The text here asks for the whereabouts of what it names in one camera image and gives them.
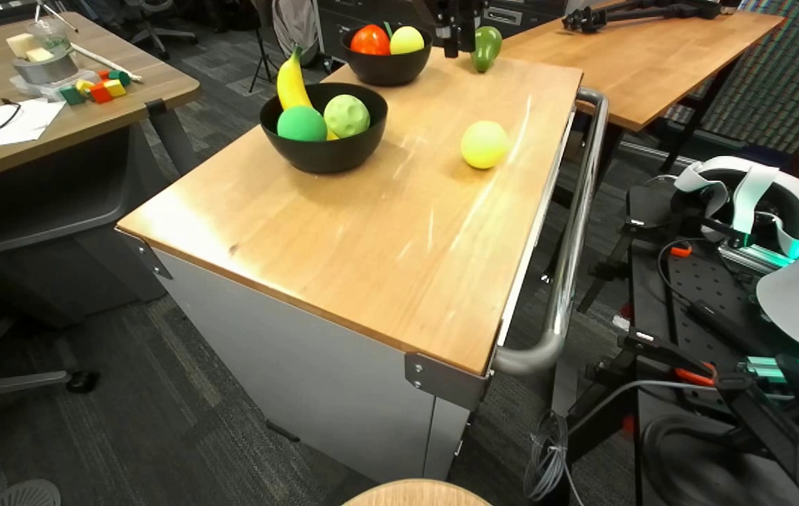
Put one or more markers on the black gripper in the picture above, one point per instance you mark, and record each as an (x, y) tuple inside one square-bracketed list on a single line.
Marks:
[(457, 24)]

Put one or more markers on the green pear toy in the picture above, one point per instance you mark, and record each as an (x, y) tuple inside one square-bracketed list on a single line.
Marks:
[(487, 45)]

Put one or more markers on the yellow ball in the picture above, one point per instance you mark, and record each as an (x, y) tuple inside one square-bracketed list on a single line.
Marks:
[(484, 145), (405, 41)]

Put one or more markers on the red orange bell pepper toy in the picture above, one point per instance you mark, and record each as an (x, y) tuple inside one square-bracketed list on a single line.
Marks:
[(370, 41)]

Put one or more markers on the light green bumpy ball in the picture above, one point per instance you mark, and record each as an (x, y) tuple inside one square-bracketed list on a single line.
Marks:
[(347, 116)]

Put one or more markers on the yellow banana toy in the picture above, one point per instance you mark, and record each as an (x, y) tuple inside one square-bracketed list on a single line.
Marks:
[(291, 85)]

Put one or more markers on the green foam ball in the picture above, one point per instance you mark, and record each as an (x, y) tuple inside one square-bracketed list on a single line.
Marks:
[(302, 124)]

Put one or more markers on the far black bowl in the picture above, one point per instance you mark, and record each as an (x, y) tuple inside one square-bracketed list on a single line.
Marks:
[(390, 68)]

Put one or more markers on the black bowl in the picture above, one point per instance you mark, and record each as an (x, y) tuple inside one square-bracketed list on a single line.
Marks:
[(390, 68), (326, 155)]

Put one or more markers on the far wooden desk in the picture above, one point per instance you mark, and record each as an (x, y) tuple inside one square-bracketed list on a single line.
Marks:
[(643, 68)]

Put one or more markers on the wooden desk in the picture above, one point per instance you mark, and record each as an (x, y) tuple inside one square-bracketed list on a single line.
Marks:
[(643, 68), (60, 194)]

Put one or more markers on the near black bowl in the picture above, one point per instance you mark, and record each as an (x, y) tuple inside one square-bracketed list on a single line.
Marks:
[(326, 155)]

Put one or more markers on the coloured toy blocks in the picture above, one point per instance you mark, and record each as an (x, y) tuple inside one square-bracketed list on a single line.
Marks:
[(100, 89)]

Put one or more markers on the white VR headset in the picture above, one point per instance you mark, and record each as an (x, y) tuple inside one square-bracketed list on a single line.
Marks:
[(748, 205)]

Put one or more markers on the white cart cabinet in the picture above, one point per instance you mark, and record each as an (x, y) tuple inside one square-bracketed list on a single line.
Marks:
[(342, 391)]

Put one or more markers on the clear plastic container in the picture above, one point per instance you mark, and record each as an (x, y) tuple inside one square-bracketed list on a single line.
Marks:
[(42, 51)]

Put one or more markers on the left wooden desk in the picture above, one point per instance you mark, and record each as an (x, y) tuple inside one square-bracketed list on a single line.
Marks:
[(60, 194)]

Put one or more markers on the white paper sheet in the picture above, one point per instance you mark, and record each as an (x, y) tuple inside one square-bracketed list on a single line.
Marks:
[(22, 121)]

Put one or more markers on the round wooden stool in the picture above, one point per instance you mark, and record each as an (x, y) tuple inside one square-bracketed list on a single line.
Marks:
[(416, 492)]

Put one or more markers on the steel cart handle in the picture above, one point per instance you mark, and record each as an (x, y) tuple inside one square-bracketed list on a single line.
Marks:
[(560, 304)]

